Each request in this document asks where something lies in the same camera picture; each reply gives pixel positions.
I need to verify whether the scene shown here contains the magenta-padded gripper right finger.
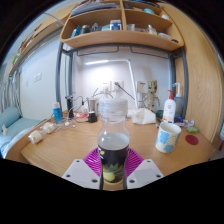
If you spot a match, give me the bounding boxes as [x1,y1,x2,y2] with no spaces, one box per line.
[123,147,165,190]

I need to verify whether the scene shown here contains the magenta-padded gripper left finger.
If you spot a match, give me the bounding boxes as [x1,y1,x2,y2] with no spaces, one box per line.
[62,147,104,191]

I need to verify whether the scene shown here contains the clear bottle with dark label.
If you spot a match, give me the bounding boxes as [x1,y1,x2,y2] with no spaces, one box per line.
[97,97,131,185]

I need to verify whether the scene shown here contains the white mug with blue print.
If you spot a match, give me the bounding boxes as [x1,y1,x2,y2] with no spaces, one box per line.
[155,122,182,154]

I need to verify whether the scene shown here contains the white tape roll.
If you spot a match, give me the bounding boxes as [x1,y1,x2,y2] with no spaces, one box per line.
[42,121,56,134]
[27,129,44,145]

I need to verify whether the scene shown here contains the crumpled white bag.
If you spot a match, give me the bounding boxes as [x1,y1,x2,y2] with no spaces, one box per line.
[130,107,157,126]

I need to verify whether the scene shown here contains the black charger block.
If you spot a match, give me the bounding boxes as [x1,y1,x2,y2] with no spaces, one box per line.
[87,111,98,124]

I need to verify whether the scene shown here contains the flat round red coaster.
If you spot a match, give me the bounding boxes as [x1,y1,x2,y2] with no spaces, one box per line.
[185,134,200,146]

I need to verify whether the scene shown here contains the small blue bottle white cap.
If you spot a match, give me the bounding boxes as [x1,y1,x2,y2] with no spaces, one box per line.
[52,101,63,123]

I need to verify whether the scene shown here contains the small green lump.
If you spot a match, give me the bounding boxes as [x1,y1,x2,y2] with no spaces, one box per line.
[186,126,200,134]

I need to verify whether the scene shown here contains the white pump bottle red cap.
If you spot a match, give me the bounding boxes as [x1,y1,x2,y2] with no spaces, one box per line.
[162,89,177,124]

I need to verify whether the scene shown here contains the small pink white packet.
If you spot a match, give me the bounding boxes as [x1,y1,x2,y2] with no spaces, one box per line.
[181,119,196,128]

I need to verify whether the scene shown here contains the tall black gadget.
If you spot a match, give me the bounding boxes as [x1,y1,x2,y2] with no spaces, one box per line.
[65,95,75,119]

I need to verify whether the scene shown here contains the steel cup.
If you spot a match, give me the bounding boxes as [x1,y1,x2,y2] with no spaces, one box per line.
[87,97,98,114]

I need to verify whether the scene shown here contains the bed with teal sheet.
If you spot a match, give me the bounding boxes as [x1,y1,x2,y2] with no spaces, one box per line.
[0,116,48,159]

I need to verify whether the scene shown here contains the brown tree figure toy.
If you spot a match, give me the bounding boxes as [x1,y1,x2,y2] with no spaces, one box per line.
[143,79,160,113]

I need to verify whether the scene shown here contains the clear blue pump bottle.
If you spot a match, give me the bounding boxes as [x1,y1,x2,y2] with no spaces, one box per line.
[173,82,185,118]

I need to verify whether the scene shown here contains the teal pillow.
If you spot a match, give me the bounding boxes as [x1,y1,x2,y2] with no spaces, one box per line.
[0,106,22,129]

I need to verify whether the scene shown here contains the wooden shelf unit with items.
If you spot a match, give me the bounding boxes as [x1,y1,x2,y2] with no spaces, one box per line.
[59,0,185,53]

